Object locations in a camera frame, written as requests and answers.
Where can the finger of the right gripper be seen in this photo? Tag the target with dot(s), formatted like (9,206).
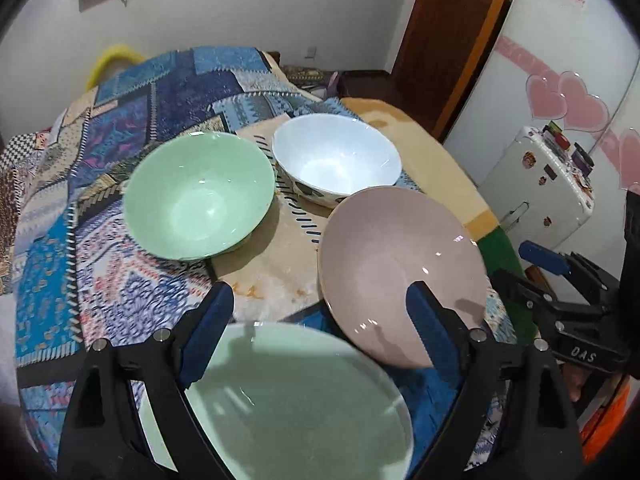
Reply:
(576,268)
(538,300)

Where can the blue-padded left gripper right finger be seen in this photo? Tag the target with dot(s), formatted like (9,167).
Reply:
(443,334)

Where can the brown wooden door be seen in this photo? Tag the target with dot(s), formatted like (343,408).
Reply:
(444,48)

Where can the patchwork patterned bedspread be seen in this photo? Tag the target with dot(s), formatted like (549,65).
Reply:
(70,270)

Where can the white patterned bowl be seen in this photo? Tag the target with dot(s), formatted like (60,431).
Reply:
(327,157)

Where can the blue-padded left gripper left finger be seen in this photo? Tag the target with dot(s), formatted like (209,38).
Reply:
(198,332)

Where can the person's right hand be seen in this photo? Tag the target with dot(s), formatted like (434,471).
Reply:
(574,377)

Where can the light green bowl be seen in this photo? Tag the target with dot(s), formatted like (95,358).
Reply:
(198,195)

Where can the light green plate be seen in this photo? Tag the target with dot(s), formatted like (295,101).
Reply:
(285,401)

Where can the white mini fridge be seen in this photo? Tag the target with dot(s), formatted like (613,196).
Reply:
(537,190)

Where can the pink heart wall decal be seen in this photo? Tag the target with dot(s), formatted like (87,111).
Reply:
(565,97)

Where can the pink beige plate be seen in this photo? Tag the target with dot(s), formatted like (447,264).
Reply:
(375,245)

